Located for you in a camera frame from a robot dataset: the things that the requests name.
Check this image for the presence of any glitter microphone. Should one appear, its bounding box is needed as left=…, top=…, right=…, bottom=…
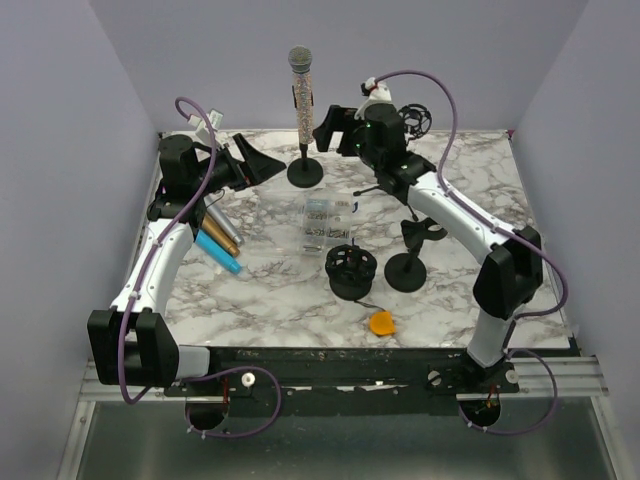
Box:
left=288, top=45, right=314, bottom=145

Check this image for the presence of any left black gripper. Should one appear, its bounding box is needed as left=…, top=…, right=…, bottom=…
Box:
left=191, top=133, right=285, bottom=196

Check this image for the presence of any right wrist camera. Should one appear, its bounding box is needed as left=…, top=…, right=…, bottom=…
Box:
left=354, top=77, right=393, bottom=120

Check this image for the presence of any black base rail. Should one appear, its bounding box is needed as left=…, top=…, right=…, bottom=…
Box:
left=134, top=344, right=601, bottom=416

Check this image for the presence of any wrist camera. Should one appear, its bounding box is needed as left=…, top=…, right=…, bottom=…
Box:
left=354, top=77, right=393, bottom=120
left=188, top=109, right=224, bottom=147

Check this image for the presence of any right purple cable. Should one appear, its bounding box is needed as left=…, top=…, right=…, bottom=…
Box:
left=369, top=69, right=572, bottom=437

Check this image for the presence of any gold microphone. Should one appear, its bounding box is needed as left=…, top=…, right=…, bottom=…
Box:
left=201, top=214, right=240, bottom=258

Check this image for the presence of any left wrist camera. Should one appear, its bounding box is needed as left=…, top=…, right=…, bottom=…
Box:
left=188, top=109, right=224, bottom=147

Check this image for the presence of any orange tape measure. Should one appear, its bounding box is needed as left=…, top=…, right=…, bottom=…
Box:
left=369, top=310, right=396, bottom=337

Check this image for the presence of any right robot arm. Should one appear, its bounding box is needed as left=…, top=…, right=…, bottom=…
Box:
left=313, top=103, right=543, bottom=392

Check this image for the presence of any shock mount round base stand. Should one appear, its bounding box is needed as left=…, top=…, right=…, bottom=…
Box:
left=325, top=244, right=378, bottom=301

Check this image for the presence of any blue microphone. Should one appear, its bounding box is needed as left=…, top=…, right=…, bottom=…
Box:
left=195, top=230, right=242, bottom=275

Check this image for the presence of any black tripod shock mount stand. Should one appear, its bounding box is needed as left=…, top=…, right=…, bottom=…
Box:
left=352, top=102, right=434, bottom=224

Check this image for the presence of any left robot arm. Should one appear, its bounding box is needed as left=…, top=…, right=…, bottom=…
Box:
left=87, top=134, right=286, bottom=395

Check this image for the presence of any clear screw organizer box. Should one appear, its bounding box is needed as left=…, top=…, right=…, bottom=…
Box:
left=299, top=194, right=359, bottom=256

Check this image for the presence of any silver microphone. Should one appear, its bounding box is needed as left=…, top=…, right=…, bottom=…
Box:
left=205, top=194, right=245, bottom=247

